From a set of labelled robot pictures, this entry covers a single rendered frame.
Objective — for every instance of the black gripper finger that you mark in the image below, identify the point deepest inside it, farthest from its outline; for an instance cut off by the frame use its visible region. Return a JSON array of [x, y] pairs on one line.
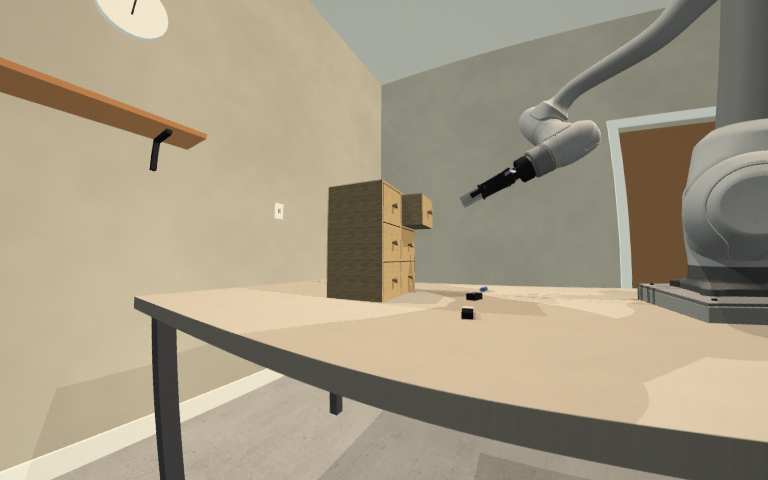
[[489, 185], [489, 193]]

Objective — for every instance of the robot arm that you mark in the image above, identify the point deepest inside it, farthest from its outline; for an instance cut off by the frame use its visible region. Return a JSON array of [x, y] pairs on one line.
[[725, 211]]

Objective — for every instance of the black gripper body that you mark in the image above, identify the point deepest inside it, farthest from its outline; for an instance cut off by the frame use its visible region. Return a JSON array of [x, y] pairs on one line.
[[524, 169]]

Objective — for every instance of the small wooden chest of drawers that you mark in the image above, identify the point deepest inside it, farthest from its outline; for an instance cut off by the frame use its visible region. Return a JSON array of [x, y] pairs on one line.
[[355, 242]]

